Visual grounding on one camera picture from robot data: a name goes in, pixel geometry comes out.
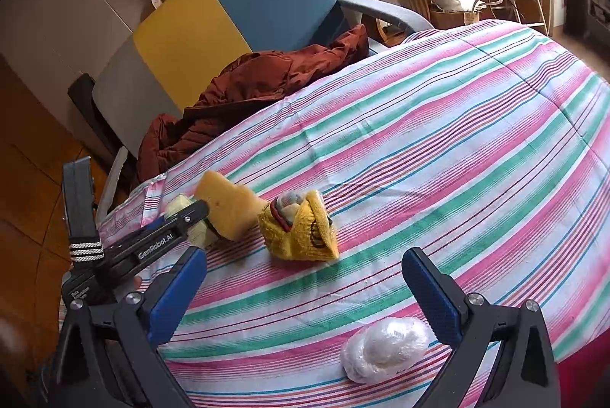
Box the red-brown padded jacket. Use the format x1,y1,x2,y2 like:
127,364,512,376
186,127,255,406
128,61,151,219
138,24,370,189

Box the yellow knitted socks bundle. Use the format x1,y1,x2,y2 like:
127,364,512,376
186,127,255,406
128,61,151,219
257,189,340,263

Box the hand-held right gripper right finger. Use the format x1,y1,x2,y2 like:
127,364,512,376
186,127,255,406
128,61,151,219
401,247,560,408

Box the yellow sponge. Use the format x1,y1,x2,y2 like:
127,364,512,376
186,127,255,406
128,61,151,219
197,170,266,242

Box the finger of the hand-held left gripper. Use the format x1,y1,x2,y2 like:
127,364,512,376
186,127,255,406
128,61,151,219
143,200,210,247

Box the striped pink and green blanket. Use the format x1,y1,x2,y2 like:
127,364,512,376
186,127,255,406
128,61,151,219
59,20,610,408

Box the white bag in basket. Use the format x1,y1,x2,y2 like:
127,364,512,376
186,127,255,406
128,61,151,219
429,0,483,29

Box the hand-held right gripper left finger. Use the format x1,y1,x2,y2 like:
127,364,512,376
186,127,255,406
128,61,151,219
48,246,208,408

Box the white plastic bag ball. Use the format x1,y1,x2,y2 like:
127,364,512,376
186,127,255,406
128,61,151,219
340,316,430,385

